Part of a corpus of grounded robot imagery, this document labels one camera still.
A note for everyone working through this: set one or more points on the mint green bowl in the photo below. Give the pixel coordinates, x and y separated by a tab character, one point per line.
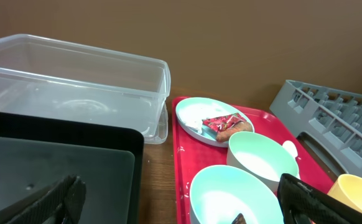
262	157

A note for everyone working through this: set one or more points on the white napkin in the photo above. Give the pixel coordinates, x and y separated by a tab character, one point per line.
191	116

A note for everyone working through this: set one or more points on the red serving tray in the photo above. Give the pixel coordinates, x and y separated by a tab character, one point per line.
192	155

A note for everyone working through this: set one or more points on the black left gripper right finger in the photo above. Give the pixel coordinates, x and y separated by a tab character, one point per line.
302	203

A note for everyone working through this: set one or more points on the black waste tray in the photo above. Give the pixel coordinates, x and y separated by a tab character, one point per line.
37	152

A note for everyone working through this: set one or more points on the brown food scrap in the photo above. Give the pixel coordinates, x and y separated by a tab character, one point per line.
239	219

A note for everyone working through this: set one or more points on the yellow cup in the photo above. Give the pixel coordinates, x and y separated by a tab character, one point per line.
348	190

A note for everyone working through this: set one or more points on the grey dishwasher rack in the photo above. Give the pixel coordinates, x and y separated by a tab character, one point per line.
333	118

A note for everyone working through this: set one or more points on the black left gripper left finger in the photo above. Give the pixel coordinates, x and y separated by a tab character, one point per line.
61	202

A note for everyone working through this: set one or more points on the red snack wrapper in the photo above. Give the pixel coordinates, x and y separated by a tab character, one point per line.
222	123

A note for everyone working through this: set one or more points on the light blue bowl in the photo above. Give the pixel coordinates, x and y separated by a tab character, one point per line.
219	193

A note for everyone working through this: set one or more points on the light blue plate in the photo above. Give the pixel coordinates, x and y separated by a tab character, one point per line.
210	109

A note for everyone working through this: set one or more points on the clear plastic bin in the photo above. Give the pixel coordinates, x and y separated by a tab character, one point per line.
63	80

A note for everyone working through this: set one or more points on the white plastic spoon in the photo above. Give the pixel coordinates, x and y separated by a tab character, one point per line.
290	147

